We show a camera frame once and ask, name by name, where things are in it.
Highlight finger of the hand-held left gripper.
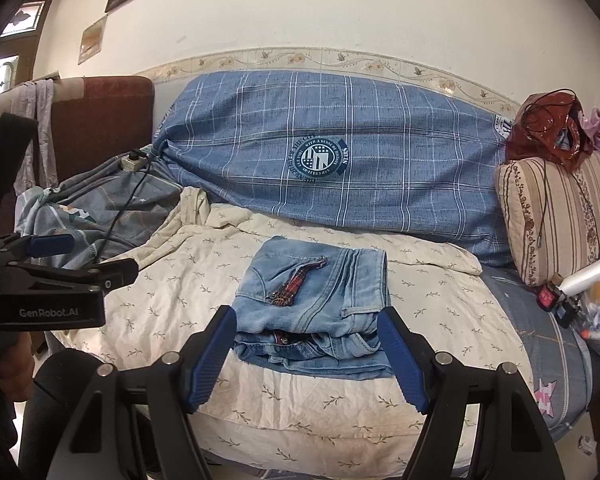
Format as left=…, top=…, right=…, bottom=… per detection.
left=5, top=257, right=140, bottom=293
left=0, top=232, right=76, bottom=263

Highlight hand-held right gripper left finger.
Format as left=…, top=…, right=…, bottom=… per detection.
left=45, top=304, right=238, bottom=480

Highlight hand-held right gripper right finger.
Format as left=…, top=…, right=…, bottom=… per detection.
left=377, top=305, right=566, bottom=480

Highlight blue denim pants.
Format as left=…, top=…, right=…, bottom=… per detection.
left=232, top=235, right=396, bottom=380

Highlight person's left hand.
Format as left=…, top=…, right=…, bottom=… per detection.
left=0, top=332, right=35, bottom=403

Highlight grey star-print quilt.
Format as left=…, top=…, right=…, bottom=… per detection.
left=15, top=152, right=186, bottom=271

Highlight cream leaf-print blanket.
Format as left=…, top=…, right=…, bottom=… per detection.
left=50, top=187, right=536, bottom=478

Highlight white power strip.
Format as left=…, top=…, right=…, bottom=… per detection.
left=120, top=147, right=148, bottom=171

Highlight brown headboard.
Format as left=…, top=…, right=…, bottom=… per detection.
left=0, top=76, right=155, bottom=241

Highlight pale purple hanging cloth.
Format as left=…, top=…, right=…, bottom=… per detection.
left=12, top=79, right=56, bottom=196

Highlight grey-blue bedsheet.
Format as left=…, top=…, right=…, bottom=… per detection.
left=480, top=265, right=600, bottom=441

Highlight white tube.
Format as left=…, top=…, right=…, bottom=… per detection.
left=560, top=252, right=600, bottom=296

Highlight striped floral pillow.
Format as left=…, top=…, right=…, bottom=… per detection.
left=495, top=152, right=600, bottom=288

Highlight blue plaid bolster pillow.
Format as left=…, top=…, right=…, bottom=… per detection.
left=152, top=70, right=518, bottom=268

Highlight wooden door with glass panes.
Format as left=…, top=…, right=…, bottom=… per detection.
left=0, top=0, right=60, bottom=106

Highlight red plastic bag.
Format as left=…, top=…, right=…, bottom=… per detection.
left=505, top=89, right=595, bottom=166

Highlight black power cable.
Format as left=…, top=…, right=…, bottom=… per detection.
left=95, top=147, right=156, bottom=263

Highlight small framed wall picture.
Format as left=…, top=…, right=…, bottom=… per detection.
left=77, top=15, right=108, bottom=66

